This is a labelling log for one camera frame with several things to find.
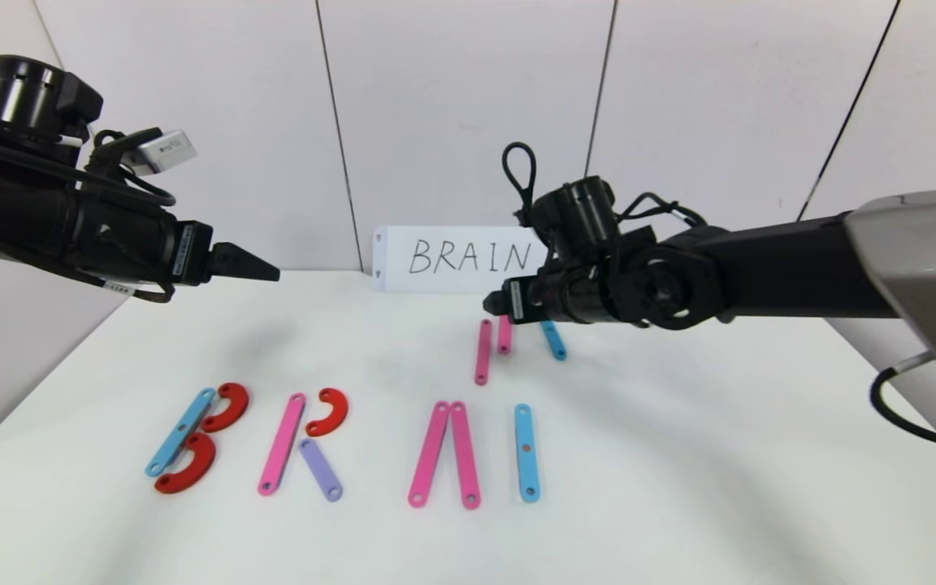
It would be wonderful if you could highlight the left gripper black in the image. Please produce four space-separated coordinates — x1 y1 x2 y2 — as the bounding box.
68 188 281 287

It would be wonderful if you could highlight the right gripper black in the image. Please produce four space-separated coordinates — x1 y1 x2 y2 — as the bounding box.
483 275 569 325

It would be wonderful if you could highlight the long pink bar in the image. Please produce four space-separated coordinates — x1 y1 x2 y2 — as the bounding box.
474 319 493 386
257 393 306 496
407 401 450 509
449 401 482 510

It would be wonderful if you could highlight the small red arc piece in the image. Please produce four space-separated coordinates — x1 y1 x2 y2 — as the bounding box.
305 388 349 438

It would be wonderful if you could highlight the short purple bar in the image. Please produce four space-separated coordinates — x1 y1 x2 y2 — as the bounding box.
299 439 344 502

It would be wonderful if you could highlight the white sign reading BRAIN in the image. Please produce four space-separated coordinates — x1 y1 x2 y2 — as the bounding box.
372 226 554 295

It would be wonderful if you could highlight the large red arc piece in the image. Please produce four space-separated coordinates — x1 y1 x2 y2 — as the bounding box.
154 432 217 495
200 383 249 433

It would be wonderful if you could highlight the long blue bar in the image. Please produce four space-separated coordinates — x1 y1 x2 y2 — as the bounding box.
145 388 217 478
513 403 540 503

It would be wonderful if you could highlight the black right arm cable loop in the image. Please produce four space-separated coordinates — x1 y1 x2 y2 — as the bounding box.
503 142 538 227

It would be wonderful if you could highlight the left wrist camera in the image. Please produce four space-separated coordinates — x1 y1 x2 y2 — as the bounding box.
123 130 197 176

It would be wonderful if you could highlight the black cable with silver plug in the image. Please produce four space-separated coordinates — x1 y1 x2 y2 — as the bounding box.
870 353 936 453

